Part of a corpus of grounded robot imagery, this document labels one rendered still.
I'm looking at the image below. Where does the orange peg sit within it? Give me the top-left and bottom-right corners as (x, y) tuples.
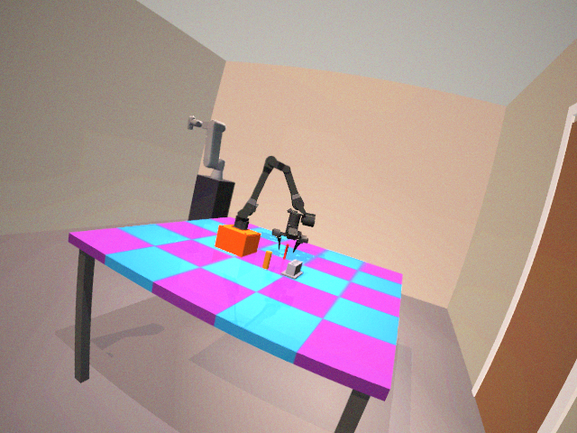
(262, 251), (272, 269)

